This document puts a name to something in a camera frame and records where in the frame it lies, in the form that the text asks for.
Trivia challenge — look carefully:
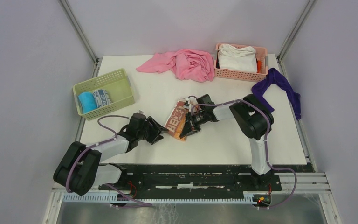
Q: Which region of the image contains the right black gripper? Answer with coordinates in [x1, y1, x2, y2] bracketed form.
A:
[181, 110, 208, 138]

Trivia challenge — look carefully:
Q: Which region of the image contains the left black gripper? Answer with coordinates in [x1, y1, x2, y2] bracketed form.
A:
[137, 116, 168, 145]

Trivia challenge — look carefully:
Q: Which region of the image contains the beige rabbit print towel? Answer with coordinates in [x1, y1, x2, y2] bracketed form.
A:
[165, 98, 189, 141]

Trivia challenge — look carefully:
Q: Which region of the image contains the green plastic basket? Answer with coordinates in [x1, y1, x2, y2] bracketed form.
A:
[73, 69, 135, 120]

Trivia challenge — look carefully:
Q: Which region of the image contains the blue white patterned cloth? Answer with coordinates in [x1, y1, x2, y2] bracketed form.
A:
[93, 89, 111, 108]

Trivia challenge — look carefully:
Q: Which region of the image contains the blue towel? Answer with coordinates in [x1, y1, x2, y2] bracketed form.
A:
[78, 92, 97, 114]

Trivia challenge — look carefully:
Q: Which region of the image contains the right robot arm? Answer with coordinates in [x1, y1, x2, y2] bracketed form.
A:
[180, 94, 274, 190]

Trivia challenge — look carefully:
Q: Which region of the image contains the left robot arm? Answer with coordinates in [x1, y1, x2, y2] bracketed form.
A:
[53, 112, 168, 196]

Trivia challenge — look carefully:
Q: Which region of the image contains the pink towel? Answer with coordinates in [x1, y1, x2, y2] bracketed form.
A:
[136, 49, 215, 83]

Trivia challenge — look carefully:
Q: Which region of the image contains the white folded towel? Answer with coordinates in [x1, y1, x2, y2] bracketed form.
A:
[218, 44, 258, 72]

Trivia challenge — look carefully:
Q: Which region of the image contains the pink plastic basket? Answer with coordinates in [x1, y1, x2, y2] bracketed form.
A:
[214, 43, 269, 82]

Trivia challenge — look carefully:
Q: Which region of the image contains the orange item in basket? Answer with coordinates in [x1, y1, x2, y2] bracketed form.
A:
[256, 60, 262, 73]

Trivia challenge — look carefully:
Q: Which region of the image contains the purple cloth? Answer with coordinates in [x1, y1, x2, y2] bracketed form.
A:
[251, 68, 302, 120]

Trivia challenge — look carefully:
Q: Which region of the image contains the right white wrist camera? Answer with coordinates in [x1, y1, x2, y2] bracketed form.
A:
[183, 98, 192, 111]

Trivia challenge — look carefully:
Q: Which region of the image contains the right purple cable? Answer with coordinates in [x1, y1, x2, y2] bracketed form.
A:
[186, 95, 297, 211]

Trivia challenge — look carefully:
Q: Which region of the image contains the purple cable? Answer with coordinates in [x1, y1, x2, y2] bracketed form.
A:
[65, 115, 153, 209]
[186, 95, 297, 211]

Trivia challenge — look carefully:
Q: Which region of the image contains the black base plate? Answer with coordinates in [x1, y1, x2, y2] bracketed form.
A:
[69, 164, 316, 200]

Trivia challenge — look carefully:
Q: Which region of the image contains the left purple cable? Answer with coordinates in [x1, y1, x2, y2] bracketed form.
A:
[65, 115, 153, 209]

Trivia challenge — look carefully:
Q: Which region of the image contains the white cable duct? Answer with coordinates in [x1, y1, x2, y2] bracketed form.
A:
[62, 192, 256, 205]

